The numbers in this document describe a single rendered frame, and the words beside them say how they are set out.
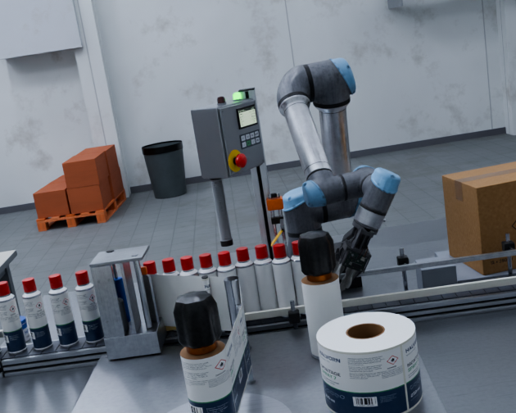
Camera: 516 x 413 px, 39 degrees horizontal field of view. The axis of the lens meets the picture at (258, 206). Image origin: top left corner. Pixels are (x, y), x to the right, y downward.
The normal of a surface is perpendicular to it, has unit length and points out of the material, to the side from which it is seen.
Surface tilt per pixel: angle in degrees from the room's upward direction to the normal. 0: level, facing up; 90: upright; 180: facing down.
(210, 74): 90
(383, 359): 90
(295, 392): 0
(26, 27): 90
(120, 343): 90
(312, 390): 0
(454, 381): 0
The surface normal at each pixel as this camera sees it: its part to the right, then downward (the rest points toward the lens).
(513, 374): -0.15, -0.96
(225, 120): 0.80, 0.01
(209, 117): -0.58, 0.26
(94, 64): 0.07, 0.22
